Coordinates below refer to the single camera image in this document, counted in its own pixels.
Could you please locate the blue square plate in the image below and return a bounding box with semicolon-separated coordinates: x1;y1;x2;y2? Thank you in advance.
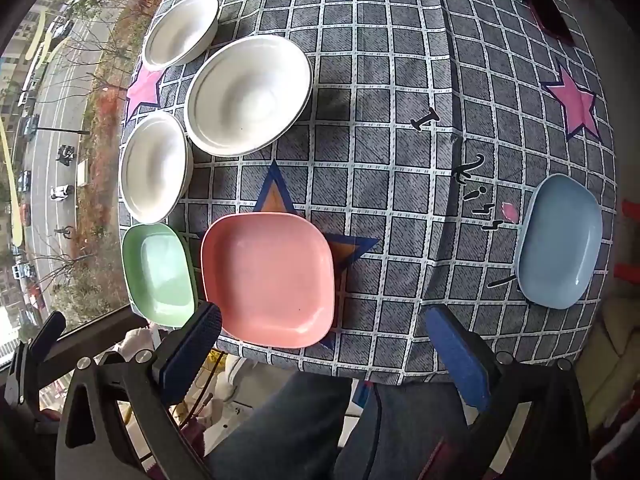
513;173;604;310

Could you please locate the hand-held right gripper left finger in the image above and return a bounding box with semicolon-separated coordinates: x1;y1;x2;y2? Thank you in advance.
55;302;222;480

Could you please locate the small white bowl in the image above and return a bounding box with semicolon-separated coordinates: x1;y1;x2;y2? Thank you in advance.
141;0;220;72
119;111;194;225

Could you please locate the person's left leg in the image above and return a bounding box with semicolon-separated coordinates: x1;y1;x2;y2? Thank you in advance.
205;370;353;480

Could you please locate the large white bowl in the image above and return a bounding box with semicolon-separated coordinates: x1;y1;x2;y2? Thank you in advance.
183;35;313;157

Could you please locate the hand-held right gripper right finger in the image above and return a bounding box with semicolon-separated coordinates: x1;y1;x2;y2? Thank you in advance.
425;305;593;480

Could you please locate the green square plate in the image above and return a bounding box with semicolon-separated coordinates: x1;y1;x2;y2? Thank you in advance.
121;223;200;330

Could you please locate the dark red object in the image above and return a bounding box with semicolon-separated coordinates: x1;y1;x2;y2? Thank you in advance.
520;0;576;43

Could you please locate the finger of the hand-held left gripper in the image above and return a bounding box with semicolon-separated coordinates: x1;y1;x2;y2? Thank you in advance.
27;310;67;361

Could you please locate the grey checked star tablecloth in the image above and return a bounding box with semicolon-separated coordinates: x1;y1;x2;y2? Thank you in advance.
117;0;617;386

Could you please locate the person's right leg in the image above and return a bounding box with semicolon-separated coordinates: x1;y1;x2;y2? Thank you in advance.
345;380;481;480

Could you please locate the pink square plate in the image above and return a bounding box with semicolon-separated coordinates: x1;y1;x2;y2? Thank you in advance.
200;212;335;348

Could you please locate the person's leg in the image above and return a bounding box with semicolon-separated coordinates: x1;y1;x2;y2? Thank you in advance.
205;370;353;480
345;380;481;480

